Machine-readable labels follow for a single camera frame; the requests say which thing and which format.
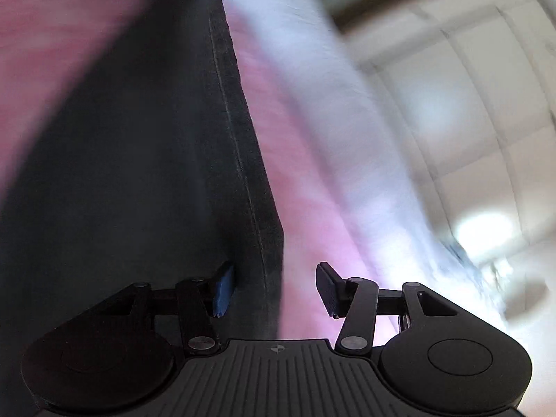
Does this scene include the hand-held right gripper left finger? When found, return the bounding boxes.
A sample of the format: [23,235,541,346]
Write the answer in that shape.
[104,262,237,354]

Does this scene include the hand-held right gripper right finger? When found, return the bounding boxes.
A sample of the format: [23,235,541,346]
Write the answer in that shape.
[316,262,461,354]

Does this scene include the dark grey jeans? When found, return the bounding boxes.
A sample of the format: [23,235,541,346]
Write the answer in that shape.
[0,0,286,409]

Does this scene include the pink rose blanket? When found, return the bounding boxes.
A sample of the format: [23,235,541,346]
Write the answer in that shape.
[0,0,409,344]

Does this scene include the striped pale quilt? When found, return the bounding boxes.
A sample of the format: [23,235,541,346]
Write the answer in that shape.
[221,0,509,322]

